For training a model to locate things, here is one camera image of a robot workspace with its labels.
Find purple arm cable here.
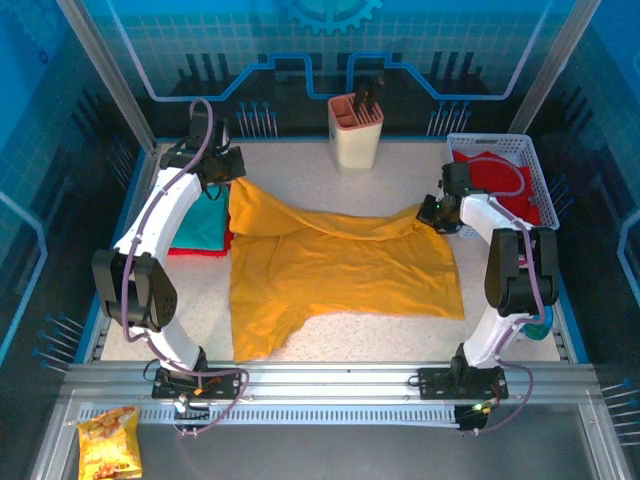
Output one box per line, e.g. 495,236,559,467
122,98,250,437
462,157,547,435

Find white perforated plastic basket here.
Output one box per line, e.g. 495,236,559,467
446,132,560,239

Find teal folded t-shirt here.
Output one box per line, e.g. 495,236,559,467
172,184,232,251

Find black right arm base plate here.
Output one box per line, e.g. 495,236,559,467
417,366,509,401

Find red crumpled t-shirt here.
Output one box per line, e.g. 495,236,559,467
452,149,544,229

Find cream knife block pink top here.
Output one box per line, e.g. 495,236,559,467
327,93,385,174

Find red folded t-shirt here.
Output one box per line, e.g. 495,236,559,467
167,182,236,259

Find yellow snack bag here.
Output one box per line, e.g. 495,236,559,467
75,405,144,480

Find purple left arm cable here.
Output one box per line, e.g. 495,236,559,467
122,98,250,437

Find yellow t-shirt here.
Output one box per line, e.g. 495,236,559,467
227,177,466,365

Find aluminium frame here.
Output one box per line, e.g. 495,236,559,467
29,0,631,480

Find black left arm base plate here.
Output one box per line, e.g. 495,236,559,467
152,367,241,401

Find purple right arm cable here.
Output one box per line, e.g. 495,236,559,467
462,157,547,435

